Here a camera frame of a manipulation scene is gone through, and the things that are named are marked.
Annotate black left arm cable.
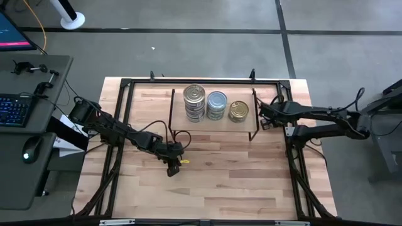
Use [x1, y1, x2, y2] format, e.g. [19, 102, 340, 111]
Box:
[130, 120, 192, 151]

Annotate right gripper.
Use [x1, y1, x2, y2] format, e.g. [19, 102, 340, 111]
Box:
[258, 100, 288, 122]

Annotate grey desk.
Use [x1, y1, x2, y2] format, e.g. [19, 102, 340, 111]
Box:
[0, 131, 58, 210]
[0, 53, 75, 135]

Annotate computer monitor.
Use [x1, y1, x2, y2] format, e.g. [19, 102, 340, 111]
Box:
[0, 8, 38, 51]

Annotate grey metal cart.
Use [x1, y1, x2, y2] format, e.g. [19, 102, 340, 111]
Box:
[357, 78, 402, 185]

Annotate white paper sheet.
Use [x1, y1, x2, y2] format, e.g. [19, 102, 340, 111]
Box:
[52, 114, 86, 158]

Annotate white floor stand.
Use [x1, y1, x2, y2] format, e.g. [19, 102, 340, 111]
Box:
[50, 0, 86, 30]

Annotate wooden shelf black frame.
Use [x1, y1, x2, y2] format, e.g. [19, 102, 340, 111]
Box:
[168, 87, 261, 143]

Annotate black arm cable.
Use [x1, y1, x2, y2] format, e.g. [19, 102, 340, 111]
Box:
[130, 120, 192, 151]
[269, 94, 285, 106]

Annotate yellow cord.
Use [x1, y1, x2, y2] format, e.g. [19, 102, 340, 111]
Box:
[23, 0, 48, 55]

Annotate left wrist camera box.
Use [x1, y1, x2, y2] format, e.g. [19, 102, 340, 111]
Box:
[170, 141, 185, 156]

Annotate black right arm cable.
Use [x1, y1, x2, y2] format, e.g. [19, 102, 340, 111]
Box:
[269, 94, 285, 106]

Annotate silver metal bracket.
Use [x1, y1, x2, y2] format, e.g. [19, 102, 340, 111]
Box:
[275, 220, 311, 226]
[99, 218, 136, 226]

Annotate black right base cable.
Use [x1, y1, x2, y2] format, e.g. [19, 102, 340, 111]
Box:
[344, 87, 366, 112]

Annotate black computer mouse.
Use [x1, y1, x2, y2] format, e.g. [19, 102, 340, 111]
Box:
[21, 136, 43, 164]

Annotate black desk clamp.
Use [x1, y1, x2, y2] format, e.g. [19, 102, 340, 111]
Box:
[33, 68, 60, 95]
[11, 59, 35, 75]

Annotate black backlit keyboard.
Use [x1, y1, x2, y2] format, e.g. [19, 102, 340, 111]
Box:
[0, 92, 35, 128]

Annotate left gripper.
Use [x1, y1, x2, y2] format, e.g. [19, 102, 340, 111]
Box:
[155, 141, 185, 178]

